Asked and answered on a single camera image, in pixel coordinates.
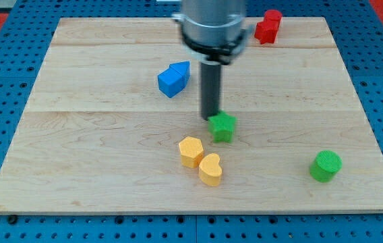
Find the blue triangular block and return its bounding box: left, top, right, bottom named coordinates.
left=169, top=61, right=190, bottom=88

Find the green star block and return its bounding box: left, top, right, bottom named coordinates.
left=208, top=111, right=237, bottom=143

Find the green cylinder block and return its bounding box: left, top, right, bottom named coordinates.
left=310, top=150, right=343, bottom=183

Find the red star block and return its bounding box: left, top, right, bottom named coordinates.
left=254, top=20, right=278, bottom=44

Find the yellow heart block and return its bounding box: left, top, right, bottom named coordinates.
left=198, top=153, right=223, bottom=186

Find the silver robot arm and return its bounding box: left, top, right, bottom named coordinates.
left=172, top=0, right=254, bottom=120

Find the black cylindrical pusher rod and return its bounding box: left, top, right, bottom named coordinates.
left=200, top=63, right=221, bottom=120

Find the blue cube block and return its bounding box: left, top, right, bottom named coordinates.
left=158, top=68, right=183, bottom=98

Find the red cylinder block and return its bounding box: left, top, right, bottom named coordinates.
left=264, top=9, right=283, bottom=31

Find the yellow hexagon block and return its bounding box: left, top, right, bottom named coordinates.
left=179, top=136, right=204, bottom=168

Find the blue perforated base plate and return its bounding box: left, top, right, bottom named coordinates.
left=0, top=0, right=383, bottom=242

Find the wooden board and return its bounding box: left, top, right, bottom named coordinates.
left=0, top=17, right=383, bottom=215

